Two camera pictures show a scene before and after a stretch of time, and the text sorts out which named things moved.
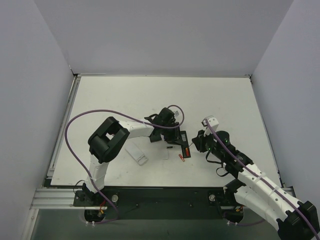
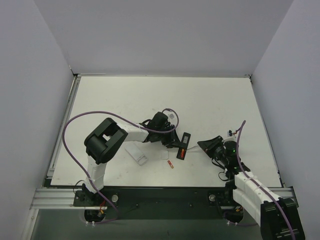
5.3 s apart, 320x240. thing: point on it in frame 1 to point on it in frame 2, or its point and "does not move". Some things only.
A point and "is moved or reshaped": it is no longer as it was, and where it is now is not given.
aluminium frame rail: x=57 y=197 does not move
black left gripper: x=179 y=136 to x=170 y=141
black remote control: x=185 y=148 is moved or reshaped
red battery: x=182 y=158 to x=170 y=164
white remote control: x=135 y=152 does not move
